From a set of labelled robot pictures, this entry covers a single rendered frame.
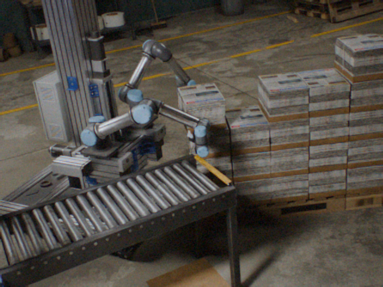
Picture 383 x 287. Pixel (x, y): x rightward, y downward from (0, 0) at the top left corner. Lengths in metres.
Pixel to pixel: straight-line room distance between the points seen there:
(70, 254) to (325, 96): 2.08
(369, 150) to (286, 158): 0.62
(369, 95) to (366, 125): 0.23
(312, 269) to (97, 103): 1.89
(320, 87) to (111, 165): 1.56
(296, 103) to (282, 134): 0.25
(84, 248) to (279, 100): 1.75
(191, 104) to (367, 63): 1.24
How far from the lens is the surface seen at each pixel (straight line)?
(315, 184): 4.15
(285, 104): 3.79
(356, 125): 4.03
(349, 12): 9.95
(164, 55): 4.04
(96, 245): 2.84
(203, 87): 3.91
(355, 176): 4.23
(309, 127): 3.91
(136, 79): 4.11
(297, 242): 3.99
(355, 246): 4.00
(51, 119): 4.04
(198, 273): 3.74
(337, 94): 3.88
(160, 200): 3.05
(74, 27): 3.65
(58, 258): 2.81
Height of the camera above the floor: 2.41
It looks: 26 degrees down
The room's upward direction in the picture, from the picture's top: 6 degrees counter-clockwise
